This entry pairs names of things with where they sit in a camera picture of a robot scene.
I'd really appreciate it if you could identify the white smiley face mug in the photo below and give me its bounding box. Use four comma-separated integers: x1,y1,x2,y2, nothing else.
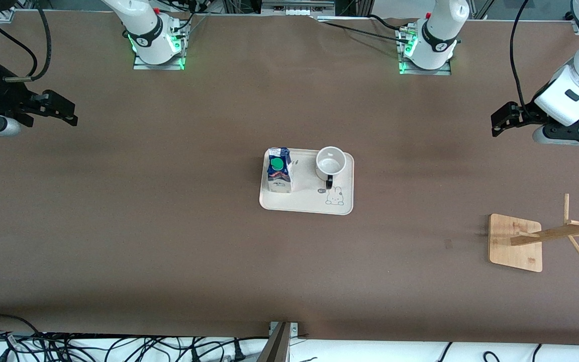
315,146,347,190

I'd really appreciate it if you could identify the blue white milk carton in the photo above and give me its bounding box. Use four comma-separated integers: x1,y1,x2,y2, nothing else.
266,147,294,194

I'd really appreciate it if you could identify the beige rabbit print tray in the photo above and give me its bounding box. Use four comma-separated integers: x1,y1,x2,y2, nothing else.
259,148,355,216

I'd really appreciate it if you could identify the wooden mug stand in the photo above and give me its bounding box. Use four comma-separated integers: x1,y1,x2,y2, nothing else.
489,194,579,273

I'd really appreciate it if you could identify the silver box with ports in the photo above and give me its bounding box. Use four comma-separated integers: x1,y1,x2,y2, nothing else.
261,0,336,17

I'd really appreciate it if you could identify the aluminium profile bar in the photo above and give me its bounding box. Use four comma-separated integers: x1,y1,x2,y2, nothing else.
257,321,299,362

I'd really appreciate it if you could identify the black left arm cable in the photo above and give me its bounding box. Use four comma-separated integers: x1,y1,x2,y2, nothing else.
510,0,531,114

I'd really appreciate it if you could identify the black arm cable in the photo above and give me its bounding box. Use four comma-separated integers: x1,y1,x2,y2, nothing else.
510,0,531,114
3,0,52,82

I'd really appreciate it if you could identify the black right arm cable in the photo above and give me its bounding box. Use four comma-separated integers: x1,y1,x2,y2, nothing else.
3,0,52,82

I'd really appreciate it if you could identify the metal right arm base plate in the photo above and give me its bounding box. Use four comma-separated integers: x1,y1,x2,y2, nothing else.
133,20,186,70

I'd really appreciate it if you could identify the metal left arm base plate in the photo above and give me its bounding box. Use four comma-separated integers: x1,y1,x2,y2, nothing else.
399,28,452,76

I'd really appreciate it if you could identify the black cable on table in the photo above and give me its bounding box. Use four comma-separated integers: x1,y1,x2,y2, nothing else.
319,14,413,45

